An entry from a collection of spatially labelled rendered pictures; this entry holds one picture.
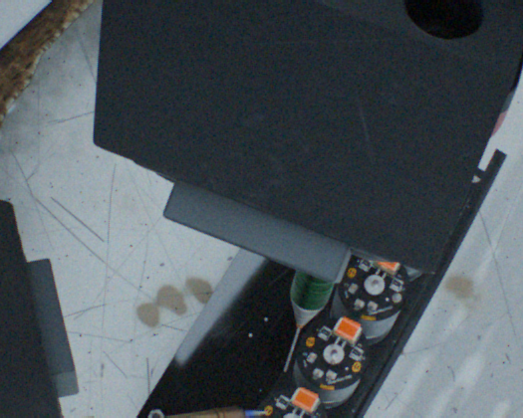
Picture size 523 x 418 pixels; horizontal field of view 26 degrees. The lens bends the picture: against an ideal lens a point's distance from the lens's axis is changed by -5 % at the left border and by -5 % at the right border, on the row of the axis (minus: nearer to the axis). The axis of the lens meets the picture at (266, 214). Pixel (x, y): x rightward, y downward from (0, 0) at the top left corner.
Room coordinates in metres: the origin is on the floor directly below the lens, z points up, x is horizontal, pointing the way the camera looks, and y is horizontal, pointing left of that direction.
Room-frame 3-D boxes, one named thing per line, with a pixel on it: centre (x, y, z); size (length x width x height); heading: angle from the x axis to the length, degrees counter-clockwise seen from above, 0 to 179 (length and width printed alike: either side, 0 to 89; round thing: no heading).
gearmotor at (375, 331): (0.11, -0.04, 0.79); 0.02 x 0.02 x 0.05
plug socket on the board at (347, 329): (0.09, -0.03, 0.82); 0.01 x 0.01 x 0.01; 62
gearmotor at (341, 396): (0.08, -0.02, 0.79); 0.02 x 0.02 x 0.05
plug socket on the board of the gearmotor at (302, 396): (0.06, -0.02, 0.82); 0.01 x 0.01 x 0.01; 62
